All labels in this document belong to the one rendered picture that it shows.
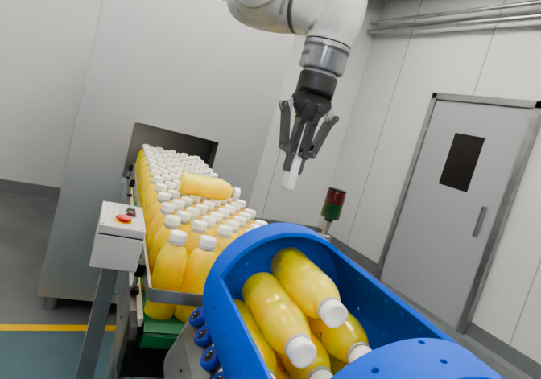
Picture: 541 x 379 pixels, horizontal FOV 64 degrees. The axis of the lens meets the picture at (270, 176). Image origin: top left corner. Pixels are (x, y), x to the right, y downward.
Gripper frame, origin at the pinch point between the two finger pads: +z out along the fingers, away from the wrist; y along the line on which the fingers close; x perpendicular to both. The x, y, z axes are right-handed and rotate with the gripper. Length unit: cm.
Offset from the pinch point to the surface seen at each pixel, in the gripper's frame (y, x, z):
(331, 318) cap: -0.6, 27.0, 16.9
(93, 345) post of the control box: 27, -25, 56
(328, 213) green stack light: -35, -42, 14
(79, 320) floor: 28, -173, 132
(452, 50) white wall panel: -287, -320, -140
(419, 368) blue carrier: 4, 50, 10
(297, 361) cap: 4.9, 30.5, 22.0
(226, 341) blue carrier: 13.2, 24.0, 23.6
